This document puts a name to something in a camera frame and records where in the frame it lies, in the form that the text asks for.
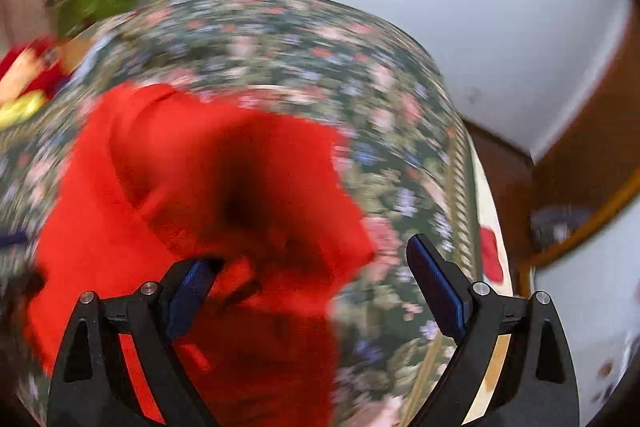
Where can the wooden door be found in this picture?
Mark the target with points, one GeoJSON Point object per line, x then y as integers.
{"type": "Point", "coordinates": [585, 147]}

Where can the red zip jacket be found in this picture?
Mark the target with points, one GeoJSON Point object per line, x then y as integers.
{"type": "Point", "coordinates": [200, 177]}

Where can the green package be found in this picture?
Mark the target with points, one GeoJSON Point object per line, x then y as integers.
{"type": "Point", "coordinates": [95, 7]}

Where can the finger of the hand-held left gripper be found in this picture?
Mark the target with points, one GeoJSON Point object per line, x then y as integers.
{"type": "Point", "coordinates": [12, 238]}

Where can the cream printed bed sheet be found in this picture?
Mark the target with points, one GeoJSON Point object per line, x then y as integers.
{"type": "Point", "coordinates": [492, 217]}

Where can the red and yellow plush toy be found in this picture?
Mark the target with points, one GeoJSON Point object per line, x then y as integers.
{"type": "Point", "coordinates": [30, 67]}

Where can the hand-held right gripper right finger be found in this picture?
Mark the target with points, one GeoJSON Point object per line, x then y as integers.
{"type": "Point", "coordinates": [440, 292]}

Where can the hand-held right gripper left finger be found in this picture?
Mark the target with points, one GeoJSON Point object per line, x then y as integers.
{"type": "Point", "coordinates": [187, 302]}

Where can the dark wooden bed frame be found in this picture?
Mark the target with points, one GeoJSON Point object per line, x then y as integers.
{"type": "Point", "coordinates": [500, 172]}

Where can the floral bed blanket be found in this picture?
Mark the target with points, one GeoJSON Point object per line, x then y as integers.
{"type": "Point", "coordinates": [310, 67]}

